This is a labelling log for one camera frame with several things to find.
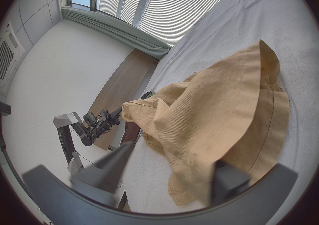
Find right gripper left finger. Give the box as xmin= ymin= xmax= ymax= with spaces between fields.
xmin=70 ymin=141 xmax=135 ymax=201

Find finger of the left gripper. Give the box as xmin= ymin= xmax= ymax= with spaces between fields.
xmin=110 ymin=108 xmax=124 ymax=120

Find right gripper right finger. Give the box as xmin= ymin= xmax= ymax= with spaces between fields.
xmin=211 ymin=160 xmax=251 ymax=206

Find tan shorts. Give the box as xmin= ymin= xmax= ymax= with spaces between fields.
xmin=122 ymin=39 xmax=290 ymax=206

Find bed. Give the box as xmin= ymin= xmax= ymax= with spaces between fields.
xmin=88 ymin=0 xmax=319 ymax=213

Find brown shorts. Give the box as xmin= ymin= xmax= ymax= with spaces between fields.
xmin=122 ymin=120 xmax=143 ymax=145

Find blue-green curtain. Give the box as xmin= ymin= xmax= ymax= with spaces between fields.
xmin=62 ymin=7 xmax=172 ymax=60

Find ceiling air conditioner unit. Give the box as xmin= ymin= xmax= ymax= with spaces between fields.
xmin=0 ymin=21 xmax=26 ymax=92

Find window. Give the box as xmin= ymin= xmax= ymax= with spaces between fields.
xmin=66 ymin=0 xmax=282 ymax=48

